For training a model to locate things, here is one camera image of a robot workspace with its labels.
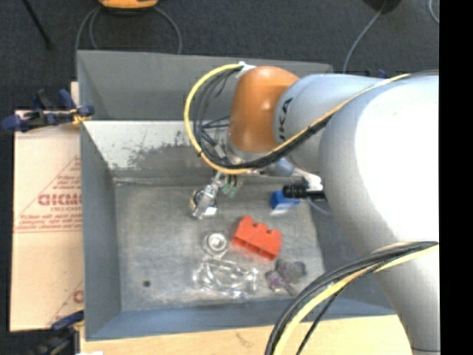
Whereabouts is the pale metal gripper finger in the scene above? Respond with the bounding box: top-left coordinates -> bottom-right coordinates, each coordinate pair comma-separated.
188,188 -> 208,217
199,197 -> 219,220

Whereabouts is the grey metal bin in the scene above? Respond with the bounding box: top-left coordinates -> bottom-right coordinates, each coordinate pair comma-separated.
75,50 -> 398,342

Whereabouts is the red toy brick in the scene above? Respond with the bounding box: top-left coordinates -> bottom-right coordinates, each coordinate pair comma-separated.
231,215 -> 284,261

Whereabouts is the blue and white block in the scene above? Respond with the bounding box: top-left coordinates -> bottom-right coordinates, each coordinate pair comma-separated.
269,189 -> 301,216

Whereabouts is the clear plastic bottle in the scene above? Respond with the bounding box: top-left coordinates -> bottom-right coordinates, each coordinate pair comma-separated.
191,259 -> 259,300

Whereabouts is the grey purple soft toy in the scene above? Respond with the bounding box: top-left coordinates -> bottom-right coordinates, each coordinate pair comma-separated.
265,258 -> 307,296

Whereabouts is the brown cardboard board red print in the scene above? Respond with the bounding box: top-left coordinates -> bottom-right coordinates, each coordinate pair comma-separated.
9,109 -> 86,332

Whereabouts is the black cylinder on white bracket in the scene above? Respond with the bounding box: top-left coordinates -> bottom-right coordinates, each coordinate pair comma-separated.
282,171 -> 327,201

